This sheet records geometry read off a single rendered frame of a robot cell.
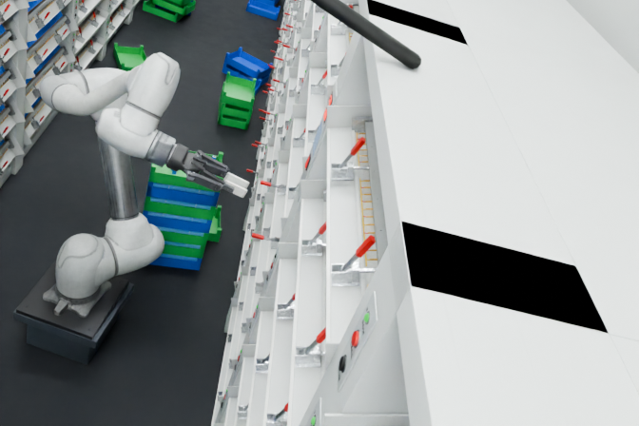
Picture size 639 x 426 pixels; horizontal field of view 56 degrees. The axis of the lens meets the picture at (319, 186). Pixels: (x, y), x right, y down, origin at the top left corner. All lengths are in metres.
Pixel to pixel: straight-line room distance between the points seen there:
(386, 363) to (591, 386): 0.19
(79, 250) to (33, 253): 0.71
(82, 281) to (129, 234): 0.23
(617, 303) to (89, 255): 1.87
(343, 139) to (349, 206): 0.22
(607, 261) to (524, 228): 0.10
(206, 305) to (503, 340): 2.35
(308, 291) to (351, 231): 0.20
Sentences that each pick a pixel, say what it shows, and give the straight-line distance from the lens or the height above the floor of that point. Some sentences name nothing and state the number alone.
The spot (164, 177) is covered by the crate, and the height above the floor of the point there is 0.52.
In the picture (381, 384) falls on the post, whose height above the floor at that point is 1.60.
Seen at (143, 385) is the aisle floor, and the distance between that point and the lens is 2.54.
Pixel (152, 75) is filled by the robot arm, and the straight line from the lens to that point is 1.71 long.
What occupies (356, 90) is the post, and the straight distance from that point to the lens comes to 1.21.
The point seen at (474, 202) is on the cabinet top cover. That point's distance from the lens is 0.71.
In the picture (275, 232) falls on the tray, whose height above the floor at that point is 0.93.
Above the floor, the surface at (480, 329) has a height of 1.74.
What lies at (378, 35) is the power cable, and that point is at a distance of 0.95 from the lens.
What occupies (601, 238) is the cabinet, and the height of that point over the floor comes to 1.74.
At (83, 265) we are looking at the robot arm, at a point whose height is 0.46.
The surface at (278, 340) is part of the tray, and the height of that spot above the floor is 1.12.
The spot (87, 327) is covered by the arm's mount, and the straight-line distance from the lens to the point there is 2.40.
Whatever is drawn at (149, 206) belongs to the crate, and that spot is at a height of 0.35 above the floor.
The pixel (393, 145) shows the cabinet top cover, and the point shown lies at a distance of 0.74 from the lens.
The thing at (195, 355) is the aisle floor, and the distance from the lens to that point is 2.65.
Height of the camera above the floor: 2.08
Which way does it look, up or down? 34 degrees down
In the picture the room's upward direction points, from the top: 21 degrees clockwise
